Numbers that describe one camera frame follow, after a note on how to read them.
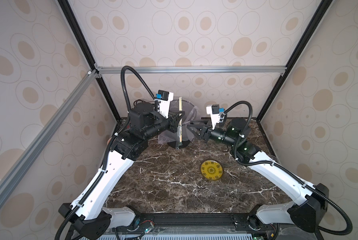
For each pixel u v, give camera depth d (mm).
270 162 474
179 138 634
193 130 602
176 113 523
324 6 673
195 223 743
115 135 449
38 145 537
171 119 493
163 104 497
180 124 603
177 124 592
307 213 385
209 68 919
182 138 636
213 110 547
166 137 935
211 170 921
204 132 558
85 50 811
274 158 1055
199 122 616
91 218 371
